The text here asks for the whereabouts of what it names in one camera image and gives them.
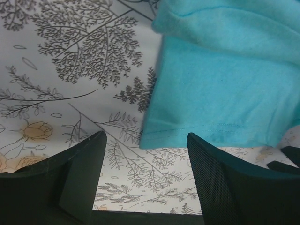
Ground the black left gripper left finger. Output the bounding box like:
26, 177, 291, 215
0, 131, 107, 225

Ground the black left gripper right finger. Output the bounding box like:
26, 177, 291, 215
187, 133, 300, 225

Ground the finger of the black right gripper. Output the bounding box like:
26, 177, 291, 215
267, 146, 300, 175

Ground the turquoise t-shirt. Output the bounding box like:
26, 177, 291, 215
139, 0, 300, 149

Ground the floral patterned table mat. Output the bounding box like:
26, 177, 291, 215
0, 0, 300, 214

